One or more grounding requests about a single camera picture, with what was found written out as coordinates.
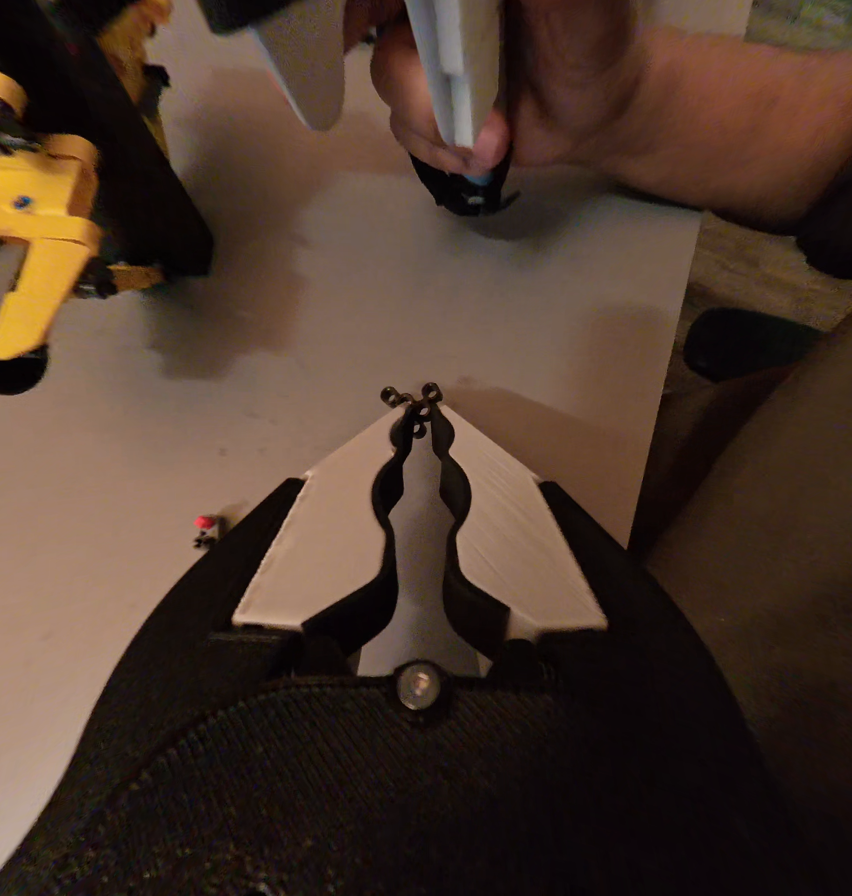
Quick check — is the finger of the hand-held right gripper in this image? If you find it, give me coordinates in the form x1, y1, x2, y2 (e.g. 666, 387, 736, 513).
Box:
249, 0, 347, 133

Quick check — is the black chair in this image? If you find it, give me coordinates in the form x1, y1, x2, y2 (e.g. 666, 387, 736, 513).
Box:
683, 157, 852, 384

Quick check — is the yellow toy brick vehicle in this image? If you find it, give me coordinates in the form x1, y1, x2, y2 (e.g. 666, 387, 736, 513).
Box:
0, 0, 214, 397

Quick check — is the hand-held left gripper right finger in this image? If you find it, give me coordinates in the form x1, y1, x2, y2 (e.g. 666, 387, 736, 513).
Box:
429, 405, 607, 660

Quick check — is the person's right hand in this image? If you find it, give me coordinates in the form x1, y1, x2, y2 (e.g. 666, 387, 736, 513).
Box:
343, 0, 651, 179

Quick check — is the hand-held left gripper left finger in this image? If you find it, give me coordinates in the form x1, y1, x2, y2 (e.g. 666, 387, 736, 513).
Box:
231, 405, 416, 656

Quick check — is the person's right forearm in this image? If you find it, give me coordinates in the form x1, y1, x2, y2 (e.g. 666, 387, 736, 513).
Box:
608, 27, 852, 228

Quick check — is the black toy connector piece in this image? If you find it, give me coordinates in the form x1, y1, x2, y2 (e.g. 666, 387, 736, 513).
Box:
381, 382, 445, 440

